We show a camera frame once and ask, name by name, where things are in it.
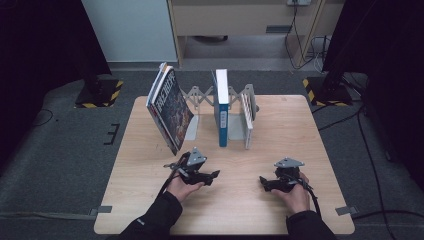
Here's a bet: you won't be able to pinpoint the dark cover magazine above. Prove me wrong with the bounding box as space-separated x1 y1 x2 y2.
148 68 195 157

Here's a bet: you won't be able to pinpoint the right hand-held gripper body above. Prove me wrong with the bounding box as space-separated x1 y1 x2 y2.
266 157 306 194

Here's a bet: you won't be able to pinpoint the thin black floor cable loop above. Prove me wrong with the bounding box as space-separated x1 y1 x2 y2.
31 108 54 128

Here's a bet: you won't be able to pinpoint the person's left hand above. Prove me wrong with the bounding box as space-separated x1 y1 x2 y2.
166 174 205 204

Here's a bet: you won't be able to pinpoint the white caterpillar picture book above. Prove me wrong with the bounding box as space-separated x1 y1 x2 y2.
240 93 256 150

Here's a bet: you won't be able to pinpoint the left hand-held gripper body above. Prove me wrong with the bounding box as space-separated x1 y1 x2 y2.
163 147 214 187

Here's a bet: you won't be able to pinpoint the right hand-held gripper black cable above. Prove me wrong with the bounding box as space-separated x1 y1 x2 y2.
293 178 323 218

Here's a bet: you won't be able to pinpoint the blue book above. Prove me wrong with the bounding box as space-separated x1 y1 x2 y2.
211 68 231 148

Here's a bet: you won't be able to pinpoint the light wooden desk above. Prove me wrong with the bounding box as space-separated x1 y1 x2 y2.
166 0 334 69

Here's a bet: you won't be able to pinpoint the portrait cover magazine red title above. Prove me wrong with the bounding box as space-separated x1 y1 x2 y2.
145 62 174 108

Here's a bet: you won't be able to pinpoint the hand-held gripper black cable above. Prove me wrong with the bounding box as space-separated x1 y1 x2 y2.
293 178 323 218
156 151 191 198

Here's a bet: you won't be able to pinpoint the person's right hand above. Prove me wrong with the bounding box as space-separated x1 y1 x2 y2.
271 171 312 214

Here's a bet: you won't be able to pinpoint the white cabinet panel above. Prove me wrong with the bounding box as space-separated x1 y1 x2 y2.
82 0 178 63

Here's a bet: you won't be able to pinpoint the hazard-striped black stand base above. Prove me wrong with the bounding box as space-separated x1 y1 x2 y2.
73 78 124 109
302 75 354 108

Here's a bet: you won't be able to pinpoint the grey tape piece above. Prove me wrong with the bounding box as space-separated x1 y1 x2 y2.
89 205 113 217
334 205 358 217

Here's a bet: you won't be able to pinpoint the black curtain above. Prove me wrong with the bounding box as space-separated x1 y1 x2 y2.
0 0 113 168
321 0 424 183

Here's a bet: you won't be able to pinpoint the left hand-held gripper black cable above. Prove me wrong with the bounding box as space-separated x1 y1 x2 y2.
156 151 191 198

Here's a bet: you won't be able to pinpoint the expandable grey metal book rack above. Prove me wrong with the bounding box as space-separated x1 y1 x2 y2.
181 83 259 141

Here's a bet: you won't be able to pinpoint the long black floor cable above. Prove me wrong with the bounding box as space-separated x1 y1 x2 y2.
351 111 424 240

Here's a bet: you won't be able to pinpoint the short black floor cable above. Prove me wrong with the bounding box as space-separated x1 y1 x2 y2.
318 111 363 132

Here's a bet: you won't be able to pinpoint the black cables under desk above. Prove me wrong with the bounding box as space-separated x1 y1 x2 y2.
284 4 331 71

